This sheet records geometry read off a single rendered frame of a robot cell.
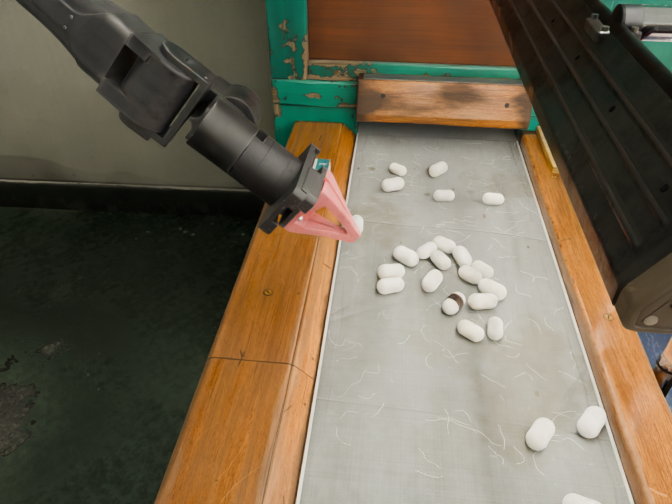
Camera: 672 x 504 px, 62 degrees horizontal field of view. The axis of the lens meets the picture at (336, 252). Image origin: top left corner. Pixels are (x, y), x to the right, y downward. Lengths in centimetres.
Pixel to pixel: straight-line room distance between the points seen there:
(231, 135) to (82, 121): 164
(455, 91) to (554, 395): 56
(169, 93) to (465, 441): 44
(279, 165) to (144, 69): 15
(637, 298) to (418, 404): 37
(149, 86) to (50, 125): 170
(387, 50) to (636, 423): 70
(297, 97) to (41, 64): 123
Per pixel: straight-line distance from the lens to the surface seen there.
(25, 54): 215
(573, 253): 80
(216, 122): 55
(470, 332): 66
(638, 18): 45
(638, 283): 28
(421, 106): 100
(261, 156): 55
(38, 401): 171
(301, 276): 70
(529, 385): 65
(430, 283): 71
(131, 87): 56
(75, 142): 223
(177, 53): 56
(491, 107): 101
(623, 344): 69
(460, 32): 103
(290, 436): 56
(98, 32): 57
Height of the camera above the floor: 123
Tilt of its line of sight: 39 degrees down
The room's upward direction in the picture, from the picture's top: straight up
